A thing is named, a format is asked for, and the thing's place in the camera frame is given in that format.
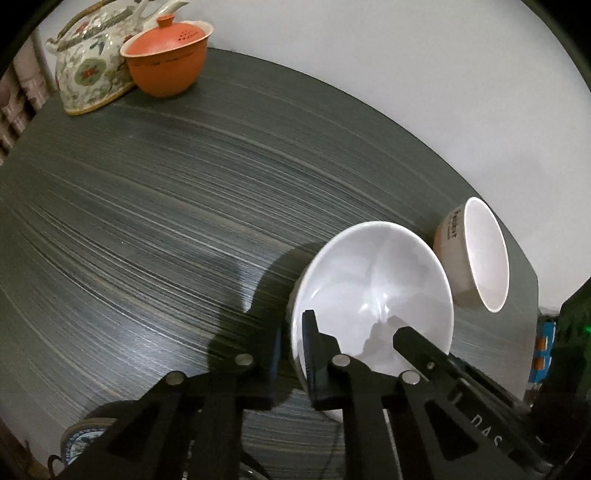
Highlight beige patterned curtain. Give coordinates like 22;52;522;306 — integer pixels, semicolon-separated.
0;41;58;162

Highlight orange lidded tea cup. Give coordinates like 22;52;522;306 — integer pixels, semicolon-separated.
120;14;215;99

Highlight floral ceramic teapot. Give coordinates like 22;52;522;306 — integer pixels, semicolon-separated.
45;0;190;116

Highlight blue and orange box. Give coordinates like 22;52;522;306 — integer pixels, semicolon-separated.
526;318;557;384

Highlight small white floral bowl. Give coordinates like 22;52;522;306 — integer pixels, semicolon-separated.
287;222;455;423

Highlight white bowl with rabbit print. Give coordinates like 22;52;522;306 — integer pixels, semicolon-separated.
433;197;510;313

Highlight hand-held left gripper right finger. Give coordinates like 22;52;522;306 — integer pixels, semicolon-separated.
301;309;509;480

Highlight large blue floral plate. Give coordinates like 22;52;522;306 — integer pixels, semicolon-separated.
59;418;121;467

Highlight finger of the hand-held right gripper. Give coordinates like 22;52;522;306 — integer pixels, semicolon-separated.
392;324;459;385

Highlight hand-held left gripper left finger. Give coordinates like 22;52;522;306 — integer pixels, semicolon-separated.
58;318;283;480

